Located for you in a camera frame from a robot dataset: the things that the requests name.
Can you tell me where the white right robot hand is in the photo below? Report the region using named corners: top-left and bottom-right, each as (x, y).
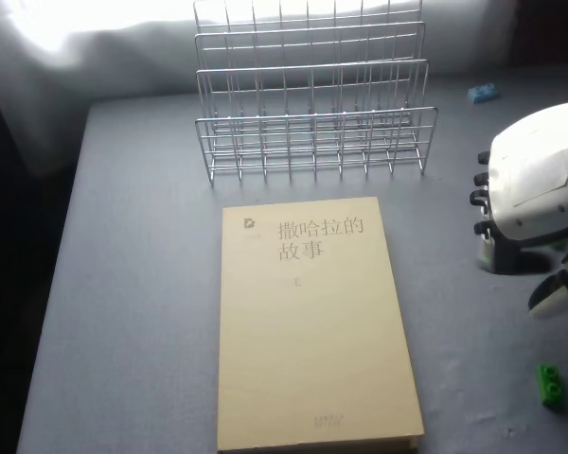
top-left (468, 100), bottom-right (568, 321)

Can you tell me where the beige paperback book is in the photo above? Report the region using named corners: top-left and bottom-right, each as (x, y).
top-left (216, 196), bottom-right (427, 454)

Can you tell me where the blue toy brick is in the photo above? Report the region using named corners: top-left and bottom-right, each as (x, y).
top-left (468, 82), bottom-right (501, 106)

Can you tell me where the green toy brick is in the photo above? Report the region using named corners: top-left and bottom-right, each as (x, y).
top-left (536, 362), bottom-right (567, 408)

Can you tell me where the white curtain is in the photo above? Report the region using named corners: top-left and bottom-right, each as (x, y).
top-left (0, 0), bottom-right (568, 180)

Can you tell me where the silver wire file rack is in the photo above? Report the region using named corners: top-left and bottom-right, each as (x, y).
top-left (192, 0), bottom-right (440, 189)

